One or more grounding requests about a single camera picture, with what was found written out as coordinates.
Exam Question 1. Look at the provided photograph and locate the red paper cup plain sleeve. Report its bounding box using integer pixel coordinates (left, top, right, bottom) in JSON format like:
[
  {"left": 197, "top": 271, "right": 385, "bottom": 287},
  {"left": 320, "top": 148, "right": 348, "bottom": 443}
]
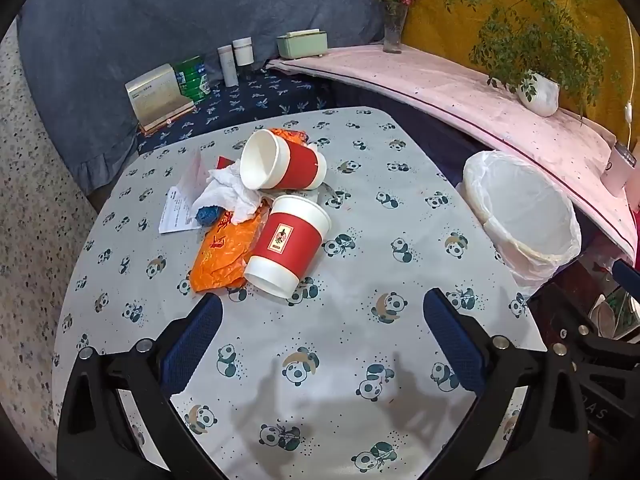
[{"left": 239, "top": 129, "right": 327, "bottom": 192}]

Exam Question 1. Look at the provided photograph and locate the orange snack wrapper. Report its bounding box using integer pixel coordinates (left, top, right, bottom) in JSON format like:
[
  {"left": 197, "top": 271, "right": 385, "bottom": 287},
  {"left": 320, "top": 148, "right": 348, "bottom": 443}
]
[{"left": 271, "top": 128, "right": 308, "bottom": 147}]

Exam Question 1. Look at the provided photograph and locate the clear plastic wrapper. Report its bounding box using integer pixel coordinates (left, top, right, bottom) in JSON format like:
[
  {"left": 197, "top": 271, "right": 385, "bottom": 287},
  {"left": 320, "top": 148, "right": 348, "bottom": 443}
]
[{"left": 305, "top": 182, "right": 351, "bottom": 209}]

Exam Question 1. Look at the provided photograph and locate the white trash bin with liner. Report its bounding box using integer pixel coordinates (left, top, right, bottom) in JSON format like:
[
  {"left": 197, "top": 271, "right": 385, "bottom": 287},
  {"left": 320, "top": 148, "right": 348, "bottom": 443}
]
[{"left": 462, "top": 150, "right": 583, "bottom": 301}]

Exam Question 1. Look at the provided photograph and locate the white tissue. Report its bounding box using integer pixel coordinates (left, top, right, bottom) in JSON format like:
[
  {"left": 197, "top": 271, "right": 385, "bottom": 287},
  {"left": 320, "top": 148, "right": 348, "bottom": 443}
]
[{"left": 192, "top": 165, "right": 271, "bottom": 223}]

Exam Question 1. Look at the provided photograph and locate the white slim bottle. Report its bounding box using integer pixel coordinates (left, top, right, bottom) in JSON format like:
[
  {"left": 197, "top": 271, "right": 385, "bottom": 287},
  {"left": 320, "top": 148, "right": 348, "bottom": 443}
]
[{"left": 217, "top": 46, "right": 238, "bottom": 88}]

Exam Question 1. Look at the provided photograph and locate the green tissue box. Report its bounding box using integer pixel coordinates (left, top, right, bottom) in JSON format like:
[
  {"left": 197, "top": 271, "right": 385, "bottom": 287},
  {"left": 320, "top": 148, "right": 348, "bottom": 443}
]
[{"left": 276, "top": 30, "right": 329, "bottom": 59}]

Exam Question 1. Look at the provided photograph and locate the green leafy plant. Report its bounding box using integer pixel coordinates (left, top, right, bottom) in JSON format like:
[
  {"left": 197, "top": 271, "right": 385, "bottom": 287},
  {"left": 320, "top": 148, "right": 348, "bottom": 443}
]
[{"left": 445, "top": 0, "right": 621, "bottom": 126}]

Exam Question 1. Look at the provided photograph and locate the white cable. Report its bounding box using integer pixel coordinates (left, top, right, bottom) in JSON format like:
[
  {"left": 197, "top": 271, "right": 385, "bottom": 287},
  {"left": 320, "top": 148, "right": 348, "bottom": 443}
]
[{"left": 622, "top": 15, "right": 637, "bottom": 141}]

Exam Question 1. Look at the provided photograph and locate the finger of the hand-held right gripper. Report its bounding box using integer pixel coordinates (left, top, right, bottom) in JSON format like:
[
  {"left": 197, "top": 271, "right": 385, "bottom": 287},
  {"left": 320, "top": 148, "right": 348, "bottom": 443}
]
[
  {"left": 614, "top": 259, "right": 640, "bottom": 292},
  {"left": 529, "top": 284, "right": 602, "bottom": 356}
]

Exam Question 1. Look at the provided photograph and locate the blue wrapper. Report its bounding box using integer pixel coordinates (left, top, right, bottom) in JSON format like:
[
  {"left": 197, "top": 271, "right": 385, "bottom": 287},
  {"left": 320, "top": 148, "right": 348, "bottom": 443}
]
[{"left": 194, "top": 205, "right": 221, "bottom": 228}]

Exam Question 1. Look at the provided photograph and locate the yellow cloth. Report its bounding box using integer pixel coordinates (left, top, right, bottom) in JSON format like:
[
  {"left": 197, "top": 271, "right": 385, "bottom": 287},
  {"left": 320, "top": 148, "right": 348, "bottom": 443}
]
[{"left": 400, "top": 0, "right": 640, "bottom": 146}]

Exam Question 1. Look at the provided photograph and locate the red paper cup gold label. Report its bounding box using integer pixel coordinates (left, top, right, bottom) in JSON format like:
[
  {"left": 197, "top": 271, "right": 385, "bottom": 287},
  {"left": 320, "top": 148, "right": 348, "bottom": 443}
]
[{"left": 243, "top": 194, "right": 332, "bottom": 298}]

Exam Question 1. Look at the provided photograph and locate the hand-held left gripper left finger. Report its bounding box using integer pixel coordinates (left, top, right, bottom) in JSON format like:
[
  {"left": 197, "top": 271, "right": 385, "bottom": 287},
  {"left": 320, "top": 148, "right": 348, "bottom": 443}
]
[{"left": 57, "top": 292, "right": 224, "bottom": 480}]

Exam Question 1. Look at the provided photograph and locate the grey blue cloth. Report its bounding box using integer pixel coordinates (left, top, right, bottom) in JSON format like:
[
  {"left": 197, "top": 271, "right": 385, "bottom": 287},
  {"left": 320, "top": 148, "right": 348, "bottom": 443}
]
[{"left": 17, "top": 0, "right": 413, "bottom": 196}]

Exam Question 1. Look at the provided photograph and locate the beige book box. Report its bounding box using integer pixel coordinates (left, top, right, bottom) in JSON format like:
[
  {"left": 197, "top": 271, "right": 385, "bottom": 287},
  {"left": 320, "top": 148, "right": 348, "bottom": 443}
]
[{"left": 125, "top": 63, "right": 195, "bottom": 136}]

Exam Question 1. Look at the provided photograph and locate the pink cloth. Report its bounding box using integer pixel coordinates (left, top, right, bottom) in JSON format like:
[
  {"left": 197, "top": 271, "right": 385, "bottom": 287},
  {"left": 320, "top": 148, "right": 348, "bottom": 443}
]
[{"left": 265, "top": 44, "right": 640, "bottom": 261}]

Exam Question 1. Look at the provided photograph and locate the glass vase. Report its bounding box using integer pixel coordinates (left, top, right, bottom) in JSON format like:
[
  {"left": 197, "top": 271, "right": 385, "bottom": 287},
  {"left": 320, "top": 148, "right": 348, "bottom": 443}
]
[{"left": 382, "top": 10, "right": 406, "bottom": 54}]

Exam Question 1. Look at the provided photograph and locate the panda print tablecloth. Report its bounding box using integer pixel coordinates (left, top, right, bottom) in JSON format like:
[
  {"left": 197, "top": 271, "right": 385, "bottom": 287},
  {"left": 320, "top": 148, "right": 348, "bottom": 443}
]
[{"left": 50, "top": 106, "right": 548, "bottom": 480}]

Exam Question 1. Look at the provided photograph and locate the green can pack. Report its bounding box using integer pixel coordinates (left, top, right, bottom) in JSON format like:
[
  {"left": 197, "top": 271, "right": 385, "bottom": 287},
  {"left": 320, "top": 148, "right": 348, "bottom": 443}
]
[{"left": 173, "top": 55, "right": 212, "bottom": 103}]

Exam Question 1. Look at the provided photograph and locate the white plant pot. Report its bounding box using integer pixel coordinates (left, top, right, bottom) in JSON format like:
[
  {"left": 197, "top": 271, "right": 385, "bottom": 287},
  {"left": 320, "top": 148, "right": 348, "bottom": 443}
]
[{"left": 517, "top": 72, "right": 560, "bottom": 117}]

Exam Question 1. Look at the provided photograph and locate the pink mug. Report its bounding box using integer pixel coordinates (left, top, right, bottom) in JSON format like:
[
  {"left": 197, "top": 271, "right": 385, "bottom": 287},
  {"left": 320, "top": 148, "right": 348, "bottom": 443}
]
[{"left": 600, "top": 142, "right": 638, "bottom": 196}]

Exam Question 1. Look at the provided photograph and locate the orange plastic bag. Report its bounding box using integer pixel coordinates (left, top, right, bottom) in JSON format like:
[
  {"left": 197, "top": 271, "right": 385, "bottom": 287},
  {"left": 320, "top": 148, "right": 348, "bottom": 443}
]
[{"left": 189, "top": 208, "right": 271, "bottom": 292}]

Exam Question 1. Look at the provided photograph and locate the navy printed cloth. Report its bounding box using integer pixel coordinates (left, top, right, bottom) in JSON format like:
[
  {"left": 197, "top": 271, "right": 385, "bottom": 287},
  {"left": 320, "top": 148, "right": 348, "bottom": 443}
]
[{"left": 135, "top": 67, "right": 336, "bottom": 156}]

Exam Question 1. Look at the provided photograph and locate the white paper receipt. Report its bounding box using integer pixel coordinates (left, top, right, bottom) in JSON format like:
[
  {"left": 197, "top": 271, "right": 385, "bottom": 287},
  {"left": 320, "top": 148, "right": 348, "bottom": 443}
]
[{"left": 159, "top": 152, "right": 208, "bottom": 235}]

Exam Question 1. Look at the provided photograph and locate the white jar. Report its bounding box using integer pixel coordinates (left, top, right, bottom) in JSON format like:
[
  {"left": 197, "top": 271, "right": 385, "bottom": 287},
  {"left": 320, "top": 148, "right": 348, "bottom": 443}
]
[{"left": 232, "top": 37, "right": 254, "bottom": 67}]

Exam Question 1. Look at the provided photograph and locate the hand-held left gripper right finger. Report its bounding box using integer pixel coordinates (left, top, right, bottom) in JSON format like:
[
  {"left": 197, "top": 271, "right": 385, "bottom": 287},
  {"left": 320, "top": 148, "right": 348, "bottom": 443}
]
[{"left": 422, "top": 287, "right": 591, "bottom": 480}]

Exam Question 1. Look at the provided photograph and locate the dark purple cloth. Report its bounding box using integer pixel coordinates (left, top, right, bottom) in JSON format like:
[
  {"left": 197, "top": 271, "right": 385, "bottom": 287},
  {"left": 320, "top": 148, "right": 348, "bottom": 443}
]
[{"left": 327, "top": 79, "right": 496, "bottom": 196}]

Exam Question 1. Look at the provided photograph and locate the white green packet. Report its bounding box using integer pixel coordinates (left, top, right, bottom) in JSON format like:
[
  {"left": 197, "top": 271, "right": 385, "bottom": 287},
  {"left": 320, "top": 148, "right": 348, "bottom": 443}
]
[{"left": 590, "top": 287, "right": 640, "bottom": 341}]

